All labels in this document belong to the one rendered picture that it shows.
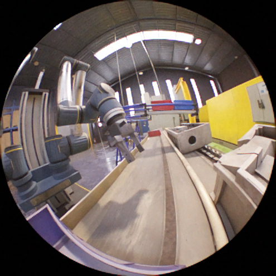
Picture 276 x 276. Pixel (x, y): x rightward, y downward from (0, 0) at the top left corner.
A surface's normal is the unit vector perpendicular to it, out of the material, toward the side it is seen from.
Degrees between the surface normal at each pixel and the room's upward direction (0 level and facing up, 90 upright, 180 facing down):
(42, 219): 88
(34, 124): 90
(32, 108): 90
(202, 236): 0
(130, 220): 0
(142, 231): 0
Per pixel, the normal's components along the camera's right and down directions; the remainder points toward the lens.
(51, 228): 0.95, -0.17
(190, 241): -0.18, -0.98
